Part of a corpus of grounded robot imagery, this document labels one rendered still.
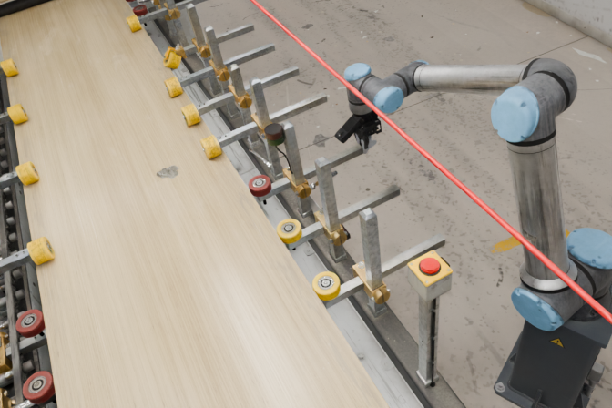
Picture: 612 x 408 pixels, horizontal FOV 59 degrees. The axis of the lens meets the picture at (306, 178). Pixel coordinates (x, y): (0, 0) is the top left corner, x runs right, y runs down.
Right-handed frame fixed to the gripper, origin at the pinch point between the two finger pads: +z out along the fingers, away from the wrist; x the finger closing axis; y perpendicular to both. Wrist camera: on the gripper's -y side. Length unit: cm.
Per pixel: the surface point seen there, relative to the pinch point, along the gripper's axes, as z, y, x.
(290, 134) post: -27.9, -27.7, -6.3
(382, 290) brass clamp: -2, -28, -58
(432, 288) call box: -38, -29, -84
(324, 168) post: -32, -28, -31
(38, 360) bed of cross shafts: 8, -131, -13
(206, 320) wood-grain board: -10, -76, -43
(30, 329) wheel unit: -12, -123, -18
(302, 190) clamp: -4.4, -29.4, -8.9
